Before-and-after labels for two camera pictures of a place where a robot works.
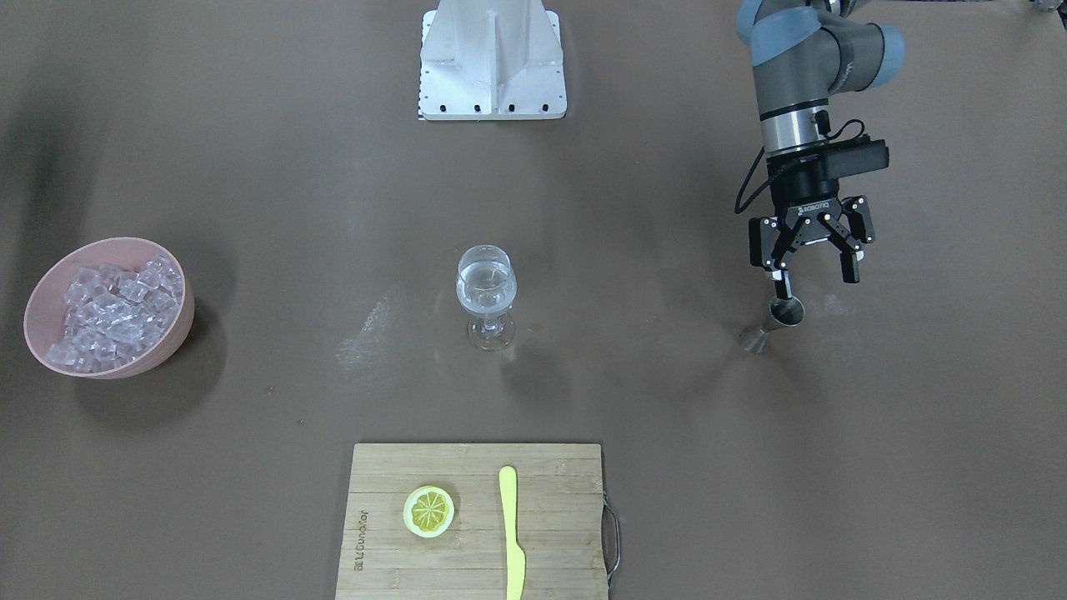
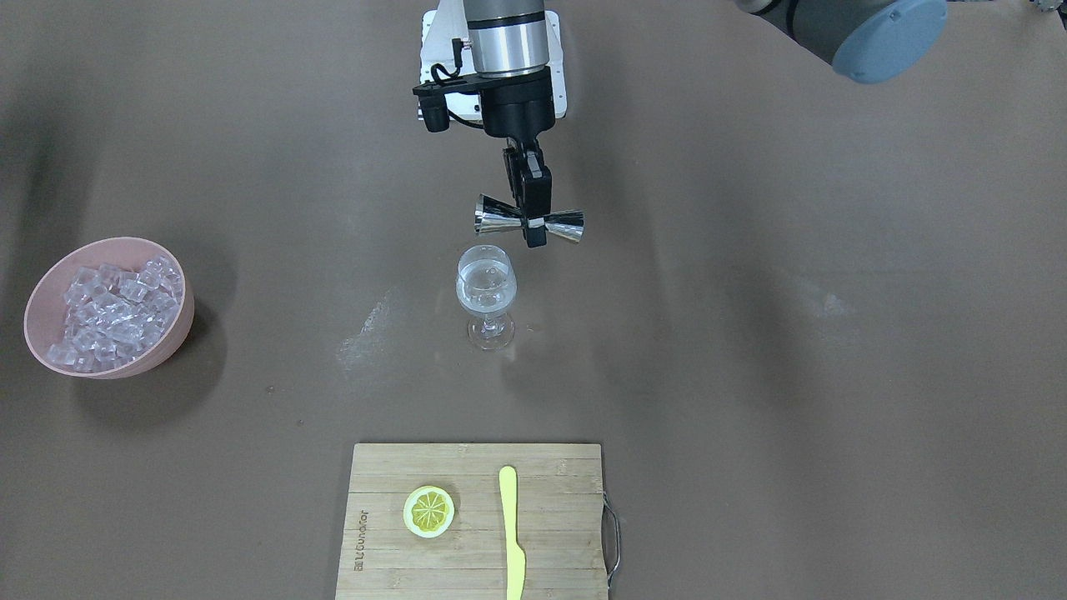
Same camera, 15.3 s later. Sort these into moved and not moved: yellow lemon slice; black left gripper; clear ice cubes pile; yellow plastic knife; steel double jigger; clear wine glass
Moved: steel double jigger; black left gripper
Not moved: clear ice cubes pile; clear wine glass; yellow plastic knife; yellow lemon slice
